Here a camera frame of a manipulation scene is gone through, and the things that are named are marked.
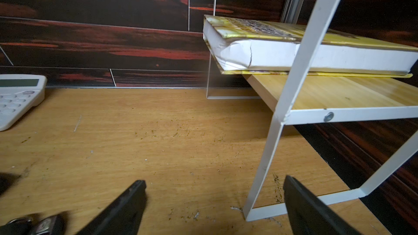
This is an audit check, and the white calculator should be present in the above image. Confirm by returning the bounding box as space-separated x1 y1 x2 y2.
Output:
0 74 47 131

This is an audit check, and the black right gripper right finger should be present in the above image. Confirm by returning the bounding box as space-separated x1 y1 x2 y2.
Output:
284 175 360 235

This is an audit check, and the black chrome button key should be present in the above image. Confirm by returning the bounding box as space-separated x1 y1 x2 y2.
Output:
29 214 65 235

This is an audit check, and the white metal shelf rack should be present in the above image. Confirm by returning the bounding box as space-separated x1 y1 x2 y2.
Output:
242 0 418 222

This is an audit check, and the yellow book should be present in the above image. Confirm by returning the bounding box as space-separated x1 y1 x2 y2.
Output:
203 15 418 77

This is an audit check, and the black VW car key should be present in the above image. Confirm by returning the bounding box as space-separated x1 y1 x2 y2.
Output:
0 217 33 235

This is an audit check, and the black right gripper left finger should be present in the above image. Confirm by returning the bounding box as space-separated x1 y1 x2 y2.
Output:
78 180 147 235

